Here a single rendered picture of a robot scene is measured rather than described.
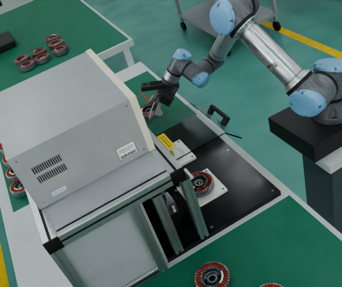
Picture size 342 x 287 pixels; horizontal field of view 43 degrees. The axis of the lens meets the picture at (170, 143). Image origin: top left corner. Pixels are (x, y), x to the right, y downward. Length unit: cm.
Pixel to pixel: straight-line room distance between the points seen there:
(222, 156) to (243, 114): 152
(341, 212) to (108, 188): 116
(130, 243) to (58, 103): 48
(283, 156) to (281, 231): 140
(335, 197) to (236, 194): 53
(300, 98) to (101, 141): 71
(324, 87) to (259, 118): 163
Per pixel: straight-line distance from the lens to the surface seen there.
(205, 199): 160
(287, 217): 153
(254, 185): 162
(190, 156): 179
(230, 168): 170
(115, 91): 128
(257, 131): 307
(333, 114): 175
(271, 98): 336
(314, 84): 157
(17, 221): 195
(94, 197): 127
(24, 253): 180
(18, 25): 415
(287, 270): 141
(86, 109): 126
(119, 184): 127
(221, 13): 159
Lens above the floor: 193
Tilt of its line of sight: 38 degrees down
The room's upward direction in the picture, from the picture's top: 19 degrees counter-clockwise
